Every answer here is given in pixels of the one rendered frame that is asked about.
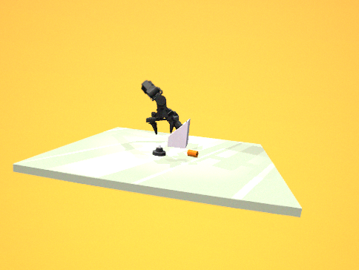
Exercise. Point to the orange cylinder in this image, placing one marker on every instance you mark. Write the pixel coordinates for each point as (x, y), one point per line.
(192, 153)

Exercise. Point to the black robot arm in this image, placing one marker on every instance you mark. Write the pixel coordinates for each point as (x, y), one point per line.
(154, 94)

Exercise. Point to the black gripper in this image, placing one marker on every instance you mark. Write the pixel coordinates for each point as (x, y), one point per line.
(162, 113)

